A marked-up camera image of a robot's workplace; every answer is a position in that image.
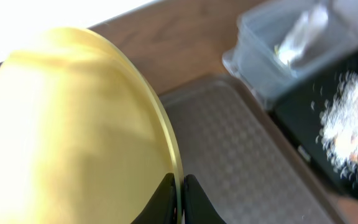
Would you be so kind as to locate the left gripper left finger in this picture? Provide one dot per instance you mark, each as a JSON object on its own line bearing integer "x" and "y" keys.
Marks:
{"x": 162, "y": 206}

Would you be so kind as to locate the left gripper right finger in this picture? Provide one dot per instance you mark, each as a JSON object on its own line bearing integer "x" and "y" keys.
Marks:
{"x": 197, "y": 207}

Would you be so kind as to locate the yellow plate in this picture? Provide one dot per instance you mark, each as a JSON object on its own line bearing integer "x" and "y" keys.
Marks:
{"x": 83, "y": 136}

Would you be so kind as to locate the rice food waste pile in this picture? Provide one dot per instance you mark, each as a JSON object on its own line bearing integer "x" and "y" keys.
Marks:
{"x": 338, "y": 134}

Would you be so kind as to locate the brown serving tray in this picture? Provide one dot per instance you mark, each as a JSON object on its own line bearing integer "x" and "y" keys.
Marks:
{"x": 248, "y": 170}

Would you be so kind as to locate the black tray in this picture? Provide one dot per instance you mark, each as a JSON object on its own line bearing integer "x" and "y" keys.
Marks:
{"x": 298, "y": 112}

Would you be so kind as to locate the clear plastic bin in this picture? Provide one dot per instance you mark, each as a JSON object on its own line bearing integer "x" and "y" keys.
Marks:
{"x": 262, "y": 30}

